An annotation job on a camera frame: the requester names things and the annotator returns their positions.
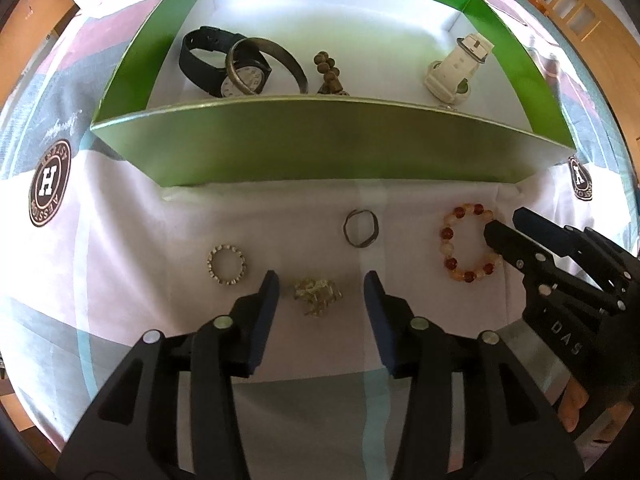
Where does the black wrist watch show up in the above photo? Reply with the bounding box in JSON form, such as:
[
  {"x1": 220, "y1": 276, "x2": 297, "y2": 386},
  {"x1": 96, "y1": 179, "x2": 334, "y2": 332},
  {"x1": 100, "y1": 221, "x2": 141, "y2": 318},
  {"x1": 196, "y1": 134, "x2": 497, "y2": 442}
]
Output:
[{"x1": 178, "y1": 26, "x2": 273, "y2": 98}]

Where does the person's right hand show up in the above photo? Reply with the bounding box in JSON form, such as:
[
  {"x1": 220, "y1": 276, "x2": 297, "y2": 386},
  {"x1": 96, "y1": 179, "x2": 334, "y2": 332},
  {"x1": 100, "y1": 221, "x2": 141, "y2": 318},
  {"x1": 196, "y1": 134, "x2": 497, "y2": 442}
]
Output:
[{"x1": 557, "y1": 377, "x2": 591, "y2": 433}]

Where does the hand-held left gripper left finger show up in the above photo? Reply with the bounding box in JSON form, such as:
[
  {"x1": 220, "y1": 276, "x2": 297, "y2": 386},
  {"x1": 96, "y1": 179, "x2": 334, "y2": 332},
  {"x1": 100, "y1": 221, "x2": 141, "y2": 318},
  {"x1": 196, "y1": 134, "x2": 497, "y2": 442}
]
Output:
[{"x1": 55, "y1": 270, "x2": 281, "y2": 480}]

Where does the white wrist watch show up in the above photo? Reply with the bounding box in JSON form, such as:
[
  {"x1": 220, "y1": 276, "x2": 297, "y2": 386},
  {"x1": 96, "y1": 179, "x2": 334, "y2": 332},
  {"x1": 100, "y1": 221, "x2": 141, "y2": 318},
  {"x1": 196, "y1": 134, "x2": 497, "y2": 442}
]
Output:
[{"x1": 424, "y1": 32, "x2": 495, "y2": 110}]

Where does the thin metal ring bracelet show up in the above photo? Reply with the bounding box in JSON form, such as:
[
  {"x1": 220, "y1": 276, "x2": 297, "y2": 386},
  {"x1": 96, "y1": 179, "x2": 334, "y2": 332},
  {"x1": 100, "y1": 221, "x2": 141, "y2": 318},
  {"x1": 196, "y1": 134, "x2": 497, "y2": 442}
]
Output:
[{"x1": 343, "y1": 208, "x2": 381, "y2": 248}]

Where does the brown wooden bead bracelet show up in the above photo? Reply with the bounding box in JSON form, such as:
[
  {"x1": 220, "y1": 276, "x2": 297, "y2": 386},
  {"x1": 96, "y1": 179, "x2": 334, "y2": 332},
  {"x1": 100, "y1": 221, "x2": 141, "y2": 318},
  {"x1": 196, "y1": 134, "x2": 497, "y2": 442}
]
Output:
[{"x1": 312, "y1": 51, "x2": 351, "y2": 96}]

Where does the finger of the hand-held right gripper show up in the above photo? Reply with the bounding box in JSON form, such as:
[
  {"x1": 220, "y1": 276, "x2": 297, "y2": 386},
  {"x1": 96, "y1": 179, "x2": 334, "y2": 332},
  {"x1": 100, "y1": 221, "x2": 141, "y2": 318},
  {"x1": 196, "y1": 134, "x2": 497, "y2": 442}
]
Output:
[
  {"x1": 484, "y1": 220, "x2": 621, "y2": 313},
  {"x1": 511, "y1": 206, "x2": 640, "y2": 306}
]

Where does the clear crystal bracelet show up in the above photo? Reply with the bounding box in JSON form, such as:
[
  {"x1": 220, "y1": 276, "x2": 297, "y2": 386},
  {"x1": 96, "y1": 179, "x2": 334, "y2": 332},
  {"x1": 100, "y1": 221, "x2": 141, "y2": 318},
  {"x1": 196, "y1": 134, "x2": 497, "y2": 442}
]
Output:
[{"x1": 292, "y1": 277, "x2": 343, "y2": 318}]

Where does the green cardboard box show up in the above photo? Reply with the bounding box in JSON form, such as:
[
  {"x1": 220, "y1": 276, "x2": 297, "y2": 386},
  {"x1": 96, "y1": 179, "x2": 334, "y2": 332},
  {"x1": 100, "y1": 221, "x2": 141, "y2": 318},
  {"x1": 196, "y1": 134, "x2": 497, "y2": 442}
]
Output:
[{"x1": 90, "y1": 0, "x2": 577, "y2": 188}]

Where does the wooden bed footboard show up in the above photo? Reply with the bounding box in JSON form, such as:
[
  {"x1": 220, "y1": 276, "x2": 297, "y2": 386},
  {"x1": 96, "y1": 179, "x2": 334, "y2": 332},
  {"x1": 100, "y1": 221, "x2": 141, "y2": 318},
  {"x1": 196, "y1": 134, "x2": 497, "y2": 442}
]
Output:
[{"x1": 482, "y1": 0, "x2": 640, "y2": 111}]

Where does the bronze metal bangle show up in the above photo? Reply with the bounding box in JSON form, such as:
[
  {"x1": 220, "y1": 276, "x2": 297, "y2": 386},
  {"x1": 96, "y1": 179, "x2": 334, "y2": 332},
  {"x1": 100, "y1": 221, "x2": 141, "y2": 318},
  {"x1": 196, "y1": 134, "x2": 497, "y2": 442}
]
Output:
[{"x1": 225, "y1": 36, "x2": 309, "y2": 97}]

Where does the wooden headboard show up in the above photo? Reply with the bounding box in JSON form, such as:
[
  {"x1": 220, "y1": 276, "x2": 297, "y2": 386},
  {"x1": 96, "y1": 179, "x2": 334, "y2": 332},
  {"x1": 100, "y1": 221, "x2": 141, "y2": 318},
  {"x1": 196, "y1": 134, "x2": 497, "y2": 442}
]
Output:
[{"x1": 0, "y1": 0, "x2": 76, "y2": 126}]

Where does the red and cream bead bracelet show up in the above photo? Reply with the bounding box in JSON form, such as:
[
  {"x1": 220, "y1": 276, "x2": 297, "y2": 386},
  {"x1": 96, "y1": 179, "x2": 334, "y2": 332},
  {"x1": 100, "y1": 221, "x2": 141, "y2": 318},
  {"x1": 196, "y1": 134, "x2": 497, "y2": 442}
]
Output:
[{"x1": 440, "y1": 203, "x2": 504, "y2": 282}]

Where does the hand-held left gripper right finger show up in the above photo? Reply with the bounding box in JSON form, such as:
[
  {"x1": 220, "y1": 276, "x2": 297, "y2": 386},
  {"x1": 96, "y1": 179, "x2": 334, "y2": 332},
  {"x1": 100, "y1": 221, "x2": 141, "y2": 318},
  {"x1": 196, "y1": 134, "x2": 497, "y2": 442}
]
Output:
[{"x1": 364, "y1": 270, "x2": 586, "y2": 480}]

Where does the white rhinestone bracelet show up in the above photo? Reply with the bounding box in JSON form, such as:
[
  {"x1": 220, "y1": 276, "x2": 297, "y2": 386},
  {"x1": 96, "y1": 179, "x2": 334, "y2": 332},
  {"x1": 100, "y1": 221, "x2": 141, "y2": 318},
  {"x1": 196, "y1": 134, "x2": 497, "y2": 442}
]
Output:
[{"x1": 206, "y1": 243, "x2": 247, "y2": 288}]

